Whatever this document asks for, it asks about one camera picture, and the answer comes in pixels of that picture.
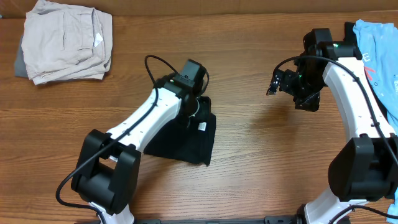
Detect black printed t-shirt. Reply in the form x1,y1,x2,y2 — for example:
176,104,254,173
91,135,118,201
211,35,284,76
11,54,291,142
343,22,357,44

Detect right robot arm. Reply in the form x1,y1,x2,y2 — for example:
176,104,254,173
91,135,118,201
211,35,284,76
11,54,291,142
265,28,397,223

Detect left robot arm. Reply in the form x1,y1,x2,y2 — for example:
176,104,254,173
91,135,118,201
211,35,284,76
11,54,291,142
71,60,215,223

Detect folded beige pants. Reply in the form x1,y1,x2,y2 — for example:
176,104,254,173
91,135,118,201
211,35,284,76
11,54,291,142
21,1,113,85

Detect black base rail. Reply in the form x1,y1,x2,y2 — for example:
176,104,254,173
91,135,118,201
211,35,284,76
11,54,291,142
134,216,304,224

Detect light blue printed t-shirt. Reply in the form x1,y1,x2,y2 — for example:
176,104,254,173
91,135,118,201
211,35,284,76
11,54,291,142
353,19,398,224

